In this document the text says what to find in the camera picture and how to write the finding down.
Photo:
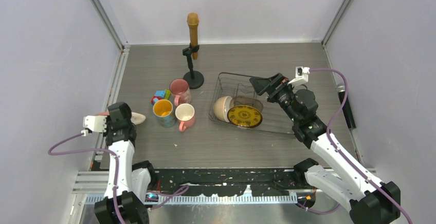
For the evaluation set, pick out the plain pink mug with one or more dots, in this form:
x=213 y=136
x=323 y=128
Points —
x=185 y=113

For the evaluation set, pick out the pink patterned mug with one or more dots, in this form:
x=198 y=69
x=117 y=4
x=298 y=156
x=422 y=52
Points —
x=180 y=91

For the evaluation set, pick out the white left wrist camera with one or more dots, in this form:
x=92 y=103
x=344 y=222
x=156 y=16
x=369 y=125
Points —
x=94 y=124

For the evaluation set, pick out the brown glass bowl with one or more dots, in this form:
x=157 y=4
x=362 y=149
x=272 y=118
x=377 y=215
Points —
x=242 y=100

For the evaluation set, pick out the lime green toy brick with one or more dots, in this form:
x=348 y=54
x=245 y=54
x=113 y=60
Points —
x=167 y=94

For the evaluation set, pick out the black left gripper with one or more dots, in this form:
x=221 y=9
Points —
x=108 y=119

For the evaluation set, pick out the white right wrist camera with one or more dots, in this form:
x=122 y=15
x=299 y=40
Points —
x=301 y=76

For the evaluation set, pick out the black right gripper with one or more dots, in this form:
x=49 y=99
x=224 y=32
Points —
x=264 y=85

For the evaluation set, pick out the black handheld microphone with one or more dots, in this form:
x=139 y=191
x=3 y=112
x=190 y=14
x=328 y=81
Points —
x=346 y=109

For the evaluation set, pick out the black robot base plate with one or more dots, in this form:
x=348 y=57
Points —
x=226 y=182

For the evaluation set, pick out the black microphone stand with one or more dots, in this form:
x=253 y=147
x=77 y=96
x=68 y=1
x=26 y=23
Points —
x=194 y=78

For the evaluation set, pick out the red toy brick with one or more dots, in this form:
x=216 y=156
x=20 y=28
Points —
x=155 y=99

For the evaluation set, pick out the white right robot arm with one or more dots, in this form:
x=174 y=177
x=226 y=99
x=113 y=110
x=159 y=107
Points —
x=366 y=197

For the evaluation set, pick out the beige ceramic bowl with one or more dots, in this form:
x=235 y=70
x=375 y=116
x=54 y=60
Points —
x=221 y=108

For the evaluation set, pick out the black wire dish rack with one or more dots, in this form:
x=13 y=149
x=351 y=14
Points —
x=275 y=120

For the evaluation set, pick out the blue toy brick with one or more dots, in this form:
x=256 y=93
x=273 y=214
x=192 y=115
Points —
x=160 y=94

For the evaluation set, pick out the blue mug yellow inside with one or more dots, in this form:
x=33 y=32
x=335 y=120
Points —
x=164 y=112

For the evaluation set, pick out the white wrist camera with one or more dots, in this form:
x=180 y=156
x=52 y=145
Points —
x=94 y=124
x=301 y=76

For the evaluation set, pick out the yellow black patterned plate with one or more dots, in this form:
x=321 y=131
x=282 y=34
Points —
x=245 y=116

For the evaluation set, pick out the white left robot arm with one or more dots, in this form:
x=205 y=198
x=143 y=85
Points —
x=125 y=194

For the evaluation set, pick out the pink beige leaf plate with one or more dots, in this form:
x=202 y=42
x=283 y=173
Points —
x=135 y=119

